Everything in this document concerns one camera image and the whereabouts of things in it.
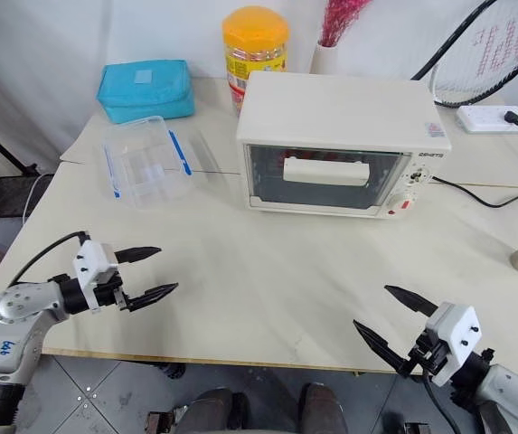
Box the white oven door handle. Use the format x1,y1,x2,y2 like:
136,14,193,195
282,156,372,188

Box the dark rounded shape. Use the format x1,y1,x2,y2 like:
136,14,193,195
178,387,251,434
300,382,351,434

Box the yellow-lidded snack jar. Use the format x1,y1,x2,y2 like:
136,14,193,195
221,5,291,118

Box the black stand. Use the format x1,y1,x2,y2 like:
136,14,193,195
0,116,42,178

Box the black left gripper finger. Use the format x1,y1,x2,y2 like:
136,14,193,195
114,246,163,265
124,282,180,314

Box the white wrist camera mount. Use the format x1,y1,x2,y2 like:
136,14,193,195
424,301,484,388
71,240,120,314

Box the white vase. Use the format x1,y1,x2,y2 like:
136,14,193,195
309,42,344,75

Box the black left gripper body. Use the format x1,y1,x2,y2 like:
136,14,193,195
91,269,132,313

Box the clear plastic container blue clips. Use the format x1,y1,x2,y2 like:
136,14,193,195
100,115,193,212

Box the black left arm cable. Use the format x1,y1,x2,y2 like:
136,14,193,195
7,231,89,288

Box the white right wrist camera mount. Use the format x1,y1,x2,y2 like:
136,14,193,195
424,301,484,388

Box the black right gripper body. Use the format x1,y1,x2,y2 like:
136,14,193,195
404,329,452,379

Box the thin white cable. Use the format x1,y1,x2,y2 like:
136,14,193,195
21,173,52,226

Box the white power strip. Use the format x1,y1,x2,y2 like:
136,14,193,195
455,104,518,135

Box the blue fabric pouch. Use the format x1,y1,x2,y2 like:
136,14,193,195
95,59,197,125

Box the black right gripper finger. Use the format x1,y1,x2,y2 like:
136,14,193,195
352,319,412,377
383,284,440,318

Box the white toaster oven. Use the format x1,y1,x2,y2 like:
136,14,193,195
235,70,452,222

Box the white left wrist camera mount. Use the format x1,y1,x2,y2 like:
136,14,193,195
71,240,120,314

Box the black mesh tray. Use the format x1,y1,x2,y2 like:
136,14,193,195
0,173,56,222

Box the black badminton racket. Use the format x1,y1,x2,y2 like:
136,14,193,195
410,0,518,109

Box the glass oven door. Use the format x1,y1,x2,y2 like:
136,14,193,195
242,143,414,214

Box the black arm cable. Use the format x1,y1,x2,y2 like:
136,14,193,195
421,373,464,434
7,231,89,288

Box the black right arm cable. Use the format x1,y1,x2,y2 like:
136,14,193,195
421,373,464,434

